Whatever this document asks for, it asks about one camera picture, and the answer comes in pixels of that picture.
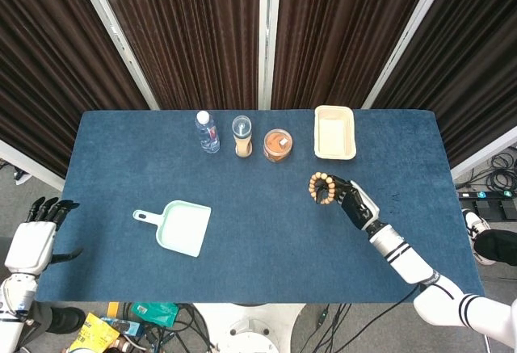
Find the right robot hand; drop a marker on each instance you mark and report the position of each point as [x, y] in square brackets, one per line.
[357, 203]

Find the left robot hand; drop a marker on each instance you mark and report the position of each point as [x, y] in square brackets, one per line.
[30, 248]

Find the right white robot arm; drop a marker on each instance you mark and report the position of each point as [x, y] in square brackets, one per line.
[408, 260]

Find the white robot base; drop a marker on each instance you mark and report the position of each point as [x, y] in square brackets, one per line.
[250, 329]

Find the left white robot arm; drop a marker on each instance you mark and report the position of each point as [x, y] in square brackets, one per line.
[14, 304]

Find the beige paper tray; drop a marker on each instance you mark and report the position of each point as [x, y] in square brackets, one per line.
[333, 135]

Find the black shoe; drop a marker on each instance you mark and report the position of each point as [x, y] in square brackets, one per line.
[60, 320]

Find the blue table cloth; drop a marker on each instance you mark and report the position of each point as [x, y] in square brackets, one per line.
[262, 215]

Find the clear jar of rubber bands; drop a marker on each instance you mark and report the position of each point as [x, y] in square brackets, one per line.
[278, 146]

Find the yellow snack bag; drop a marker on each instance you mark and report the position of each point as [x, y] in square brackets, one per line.
[91, 334]

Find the small blue box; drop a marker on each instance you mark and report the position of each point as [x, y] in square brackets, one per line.
[123, 325]

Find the seasoning shaker with clear cap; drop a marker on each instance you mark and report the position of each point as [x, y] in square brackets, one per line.
[242, 143]

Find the green plastic bag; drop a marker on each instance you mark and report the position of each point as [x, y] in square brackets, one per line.
[155, 313]

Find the black foot pedal unit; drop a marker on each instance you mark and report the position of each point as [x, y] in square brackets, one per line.
[498, 209]

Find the light green plastic dustpan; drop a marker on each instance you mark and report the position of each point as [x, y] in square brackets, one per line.
[182, 229]

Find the clear plastic water bottle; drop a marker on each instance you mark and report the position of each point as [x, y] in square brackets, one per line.
[208, 137]

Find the dark brown pleated curtain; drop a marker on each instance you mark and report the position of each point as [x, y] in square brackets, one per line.
[194, 38]
[48, 66]
[339, 38]
[468, 66]

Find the white metal frame post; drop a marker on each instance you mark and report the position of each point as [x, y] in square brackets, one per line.
[408, 38]
[484, 153]
[28, 165]
[268, 38]
[117, 38]

